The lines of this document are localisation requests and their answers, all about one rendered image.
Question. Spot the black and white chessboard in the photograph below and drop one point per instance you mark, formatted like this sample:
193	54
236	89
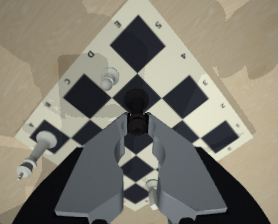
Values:
148	55

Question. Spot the black chess piece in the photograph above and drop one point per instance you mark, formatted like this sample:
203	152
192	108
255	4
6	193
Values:
137	100

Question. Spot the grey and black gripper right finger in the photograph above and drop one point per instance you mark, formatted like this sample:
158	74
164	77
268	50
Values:
191	183

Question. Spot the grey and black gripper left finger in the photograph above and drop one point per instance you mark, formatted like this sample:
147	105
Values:
87	185

